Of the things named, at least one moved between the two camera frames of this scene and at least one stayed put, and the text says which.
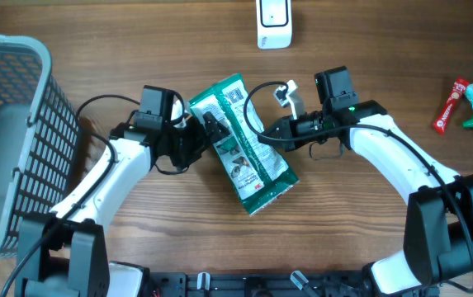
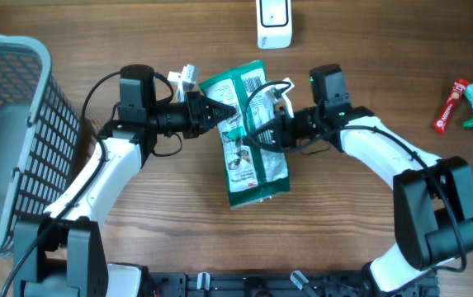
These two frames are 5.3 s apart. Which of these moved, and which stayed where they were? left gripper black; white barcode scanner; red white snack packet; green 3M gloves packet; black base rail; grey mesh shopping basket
Moved: green 3M gloves packet; left gripper black
Stayed: red white snack packet; black base rail; white barcode scanner; grey mesh shopping basket
